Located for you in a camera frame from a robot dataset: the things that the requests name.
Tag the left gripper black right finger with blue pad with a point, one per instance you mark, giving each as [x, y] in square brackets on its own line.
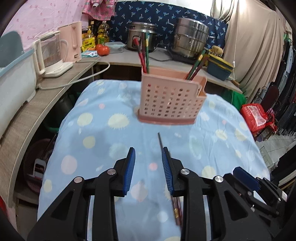
[231, 218]

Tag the red tomato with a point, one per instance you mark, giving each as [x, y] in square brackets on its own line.
[102, 50]

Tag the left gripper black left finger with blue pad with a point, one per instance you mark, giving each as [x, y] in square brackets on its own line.
[67, 217]

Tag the yellow cooking oil bottle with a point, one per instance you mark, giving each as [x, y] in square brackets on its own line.
[103, 33]

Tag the pink floral hanging garment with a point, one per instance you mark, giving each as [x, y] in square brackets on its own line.
[101, 10]

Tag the white glass electric kettle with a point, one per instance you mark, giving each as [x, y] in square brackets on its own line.
[49, 54]

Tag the pink perforated utensil holder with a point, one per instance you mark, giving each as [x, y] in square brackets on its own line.
[167, 98]

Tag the beige curtain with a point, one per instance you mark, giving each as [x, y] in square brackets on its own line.
[253, 42]

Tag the bright red chopstick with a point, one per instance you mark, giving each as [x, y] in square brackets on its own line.
[140, 54]

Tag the blue planet pattern tablecloth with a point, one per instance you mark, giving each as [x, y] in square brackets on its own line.
[103, 126]

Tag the silver rice cooker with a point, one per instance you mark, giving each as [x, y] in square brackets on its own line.
[137, 30]

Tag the red chopstick black band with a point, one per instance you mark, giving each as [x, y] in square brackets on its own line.
[199, 67]

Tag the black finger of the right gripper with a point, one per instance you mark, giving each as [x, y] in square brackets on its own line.
[247, 179]

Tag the clear food container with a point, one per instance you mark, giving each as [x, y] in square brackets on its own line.
[115, 47]

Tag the white dish drainer bin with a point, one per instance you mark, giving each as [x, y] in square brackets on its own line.
[18, 77]

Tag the stainless steel steamer pot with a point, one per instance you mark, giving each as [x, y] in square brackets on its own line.
[190, 37]

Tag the green chopstick gold band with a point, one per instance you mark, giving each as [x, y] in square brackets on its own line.
[146, 38]

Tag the brown chopstick gold band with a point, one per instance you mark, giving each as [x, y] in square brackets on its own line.
[175, 203]

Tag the red plastic bag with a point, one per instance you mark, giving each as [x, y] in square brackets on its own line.
[255, 117]

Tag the pink electric kettle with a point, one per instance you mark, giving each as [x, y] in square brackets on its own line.
[71, 41]

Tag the grey wooden counter shelf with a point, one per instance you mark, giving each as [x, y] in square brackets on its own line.
[27, 120]

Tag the blue yellow lunch box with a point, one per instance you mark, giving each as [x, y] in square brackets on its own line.
[218, 67]

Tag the potato on lunch box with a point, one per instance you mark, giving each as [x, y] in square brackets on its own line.
[216, 50]

